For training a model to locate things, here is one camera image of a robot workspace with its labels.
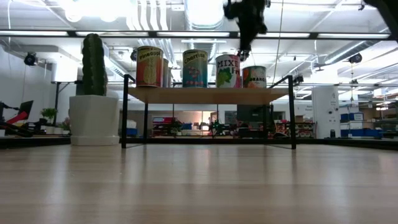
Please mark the black hanging ceiling device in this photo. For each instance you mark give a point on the black hanging ceiling device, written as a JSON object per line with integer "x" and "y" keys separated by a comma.
{"x": 133, "y": 55}
{"x": 355, "y": 58}
{"x": 298, "y": 79}
{"x": 244, "y": 56}
{"x": 30, "y": 59}

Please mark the red tool cart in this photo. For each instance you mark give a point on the red tool cart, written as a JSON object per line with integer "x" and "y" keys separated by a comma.
{"x": 161, "y": 119}

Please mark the blue storage bins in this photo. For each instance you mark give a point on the blue storage bins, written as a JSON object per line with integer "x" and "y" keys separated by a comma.
{"x": 357, "y": 133}

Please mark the black aluminium rig frame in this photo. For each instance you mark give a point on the black aluminium rig frame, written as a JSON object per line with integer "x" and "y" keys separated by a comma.
{"x": 31, "y": 141}

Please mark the green cactus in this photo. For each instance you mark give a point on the green cactus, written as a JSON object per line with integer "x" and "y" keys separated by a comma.
{"x": 93, "y": 65}

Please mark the small green potted plant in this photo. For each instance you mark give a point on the small green potted plant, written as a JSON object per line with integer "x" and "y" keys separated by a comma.
{"x": 66, "y": 125}
{"x": 49, "y": 112}

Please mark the wooden shelf with black legs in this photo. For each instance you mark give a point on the wooden shelf with black legs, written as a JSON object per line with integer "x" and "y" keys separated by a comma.
{"x": 205, "y": 96}

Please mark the orange label tin can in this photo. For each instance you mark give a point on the orange label tin can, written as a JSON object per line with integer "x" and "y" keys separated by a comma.
{"x": 255, "y": 77}

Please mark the red and black background robot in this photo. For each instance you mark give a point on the red and black background robot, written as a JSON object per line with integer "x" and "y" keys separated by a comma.
{"x": 17, "y": 119}

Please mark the cherries label tin can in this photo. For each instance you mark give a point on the cherries label tin can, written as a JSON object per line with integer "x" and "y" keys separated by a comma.
{"x": 195, "y": 70}

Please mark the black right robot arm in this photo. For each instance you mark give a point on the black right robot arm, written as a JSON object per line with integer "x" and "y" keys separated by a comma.
{"x": 388, "y": 12}

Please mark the pineapple label tin can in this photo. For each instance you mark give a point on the pineapple label tin can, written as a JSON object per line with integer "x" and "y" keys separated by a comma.
{"x": 149, "y": 67}

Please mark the black overhead crossbar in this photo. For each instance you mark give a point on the black overhead crossbar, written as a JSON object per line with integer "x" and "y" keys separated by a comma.
{"x": 152, "y": 34}

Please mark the mixed fruit label tin can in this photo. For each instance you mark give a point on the mixed fruit label tin can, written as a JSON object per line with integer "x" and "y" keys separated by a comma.
{"x": 227, "y": 71}

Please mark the labelled tin can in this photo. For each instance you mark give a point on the labelled tin can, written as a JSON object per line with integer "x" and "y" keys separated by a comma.
{"x": 165, "y": 74}

